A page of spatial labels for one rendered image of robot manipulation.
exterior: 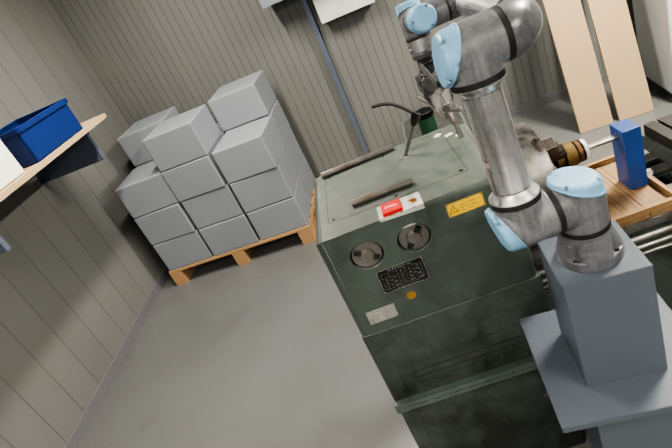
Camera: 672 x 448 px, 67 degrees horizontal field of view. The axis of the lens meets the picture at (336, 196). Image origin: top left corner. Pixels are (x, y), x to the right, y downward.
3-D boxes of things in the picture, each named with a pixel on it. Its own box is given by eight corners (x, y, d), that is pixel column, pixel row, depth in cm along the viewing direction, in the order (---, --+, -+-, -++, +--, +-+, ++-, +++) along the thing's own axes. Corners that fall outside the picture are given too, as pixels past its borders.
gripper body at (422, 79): (441, 85, 160) (429, 48, 157) (451, 86, 152) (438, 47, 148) (419, 94, 160) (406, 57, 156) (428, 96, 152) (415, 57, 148)
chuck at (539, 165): (543, 233, 160) (514, 142, 152) (511, 202, 190) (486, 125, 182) (571, 223, 159) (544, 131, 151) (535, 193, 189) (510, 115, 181)
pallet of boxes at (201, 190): (322, 191, 479) (264, 68, 425) (316, 241, 406) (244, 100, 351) (204, 232, 507) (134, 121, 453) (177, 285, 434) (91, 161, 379)
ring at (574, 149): (557, 153, 163) (586, 142, 162) (545, 143, 171) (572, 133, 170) (563, 177, 167) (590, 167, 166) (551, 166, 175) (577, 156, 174)
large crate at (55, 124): (36, 148, 331) (15, 119, 322) (85, 127, 322) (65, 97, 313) (-17, 186, 284) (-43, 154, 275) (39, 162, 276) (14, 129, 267)
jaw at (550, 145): (534, 171, 166) (536, 153, 156) (527, 159, 169) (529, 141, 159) (567, 158, 165) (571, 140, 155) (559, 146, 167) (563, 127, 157)
